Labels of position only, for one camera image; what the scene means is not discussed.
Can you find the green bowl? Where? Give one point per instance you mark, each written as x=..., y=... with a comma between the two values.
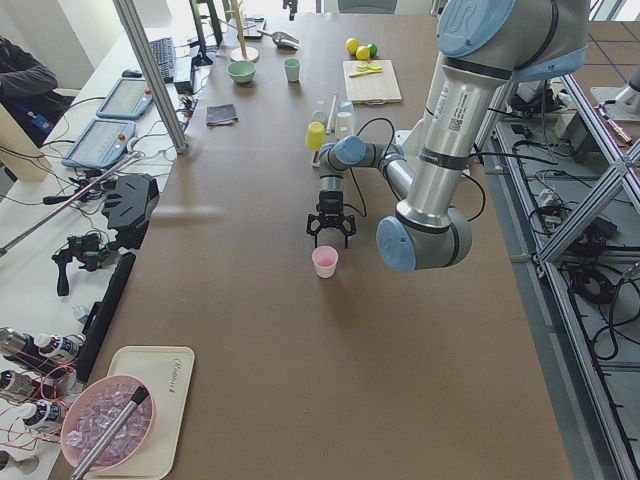
x=241, y=71

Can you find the cream plastic tray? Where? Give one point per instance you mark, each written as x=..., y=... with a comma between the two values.
x=166, y=371

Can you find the aluminium frame post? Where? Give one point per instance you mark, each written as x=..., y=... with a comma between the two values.
x=136, y=34

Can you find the blue teach pendant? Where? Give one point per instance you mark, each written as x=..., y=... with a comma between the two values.
x=101, y=144
x=128, y=100

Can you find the yellow plastic knife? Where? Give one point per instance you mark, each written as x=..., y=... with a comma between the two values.
x=357, y=74

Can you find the grey folded cloth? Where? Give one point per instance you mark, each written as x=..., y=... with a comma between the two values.
x=224, y=114

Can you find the light blue plastic cup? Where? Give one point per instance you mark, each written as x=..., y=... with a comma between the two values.
x=346, y=106

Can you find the grey plastic cup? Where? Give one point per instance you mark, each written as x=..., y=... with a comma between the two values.
x=320, y=116

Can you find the metal scoop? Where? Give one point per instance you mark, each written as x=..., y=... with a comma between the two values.
x=282, y=39

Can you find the pink bowl of ice cubes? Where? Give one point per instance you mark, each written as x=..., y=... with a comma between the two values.
x=94, y=411

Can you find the metal rod with black tip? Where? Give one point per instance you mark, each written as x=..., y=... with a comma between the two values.
x=87, y=462

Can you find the whole yellow lemon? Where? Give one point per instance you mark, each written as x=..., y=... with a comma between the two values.
x=352, y=44

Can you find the cream white plastic cup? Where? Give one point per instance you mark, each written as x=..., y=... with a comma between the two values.
x=344, y=124

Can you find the pink plastic cup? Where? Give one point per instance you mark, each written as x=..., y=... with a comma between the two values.
x=325, y=259

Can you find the black keyboard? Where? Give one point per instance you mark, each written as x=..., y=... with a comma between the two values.
x=163, y=52

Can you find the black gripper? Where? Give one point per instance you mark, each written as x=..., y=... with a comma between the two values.
x=330, y=204

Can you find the white wire cup holder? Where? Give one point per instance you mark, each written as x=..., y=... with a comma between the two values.
x=331, y=109

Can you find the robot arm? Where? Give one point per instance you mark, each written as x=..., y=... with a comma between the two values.
x=483, y=45

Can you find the yellow plastic cup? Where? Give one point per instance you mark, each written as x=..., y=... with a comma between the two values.
x=315, y=135

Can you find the green plastic cup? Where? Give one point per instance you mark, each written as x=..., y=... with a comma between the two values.
x=292, y=69

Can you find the wooden cutting board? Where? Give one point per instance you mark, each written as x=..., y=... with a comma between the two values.
x=376, y=88

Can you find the person in dark clothes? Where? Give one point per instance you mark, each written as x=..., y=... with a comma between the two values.
x=28, y=92

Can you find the black gripper mount plate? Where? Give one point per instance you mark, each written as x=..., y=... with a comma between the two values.
x=128, y=207

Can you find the wooden mug tree stand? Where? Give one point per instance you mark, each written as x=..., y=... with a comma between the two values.
x=243, y=52

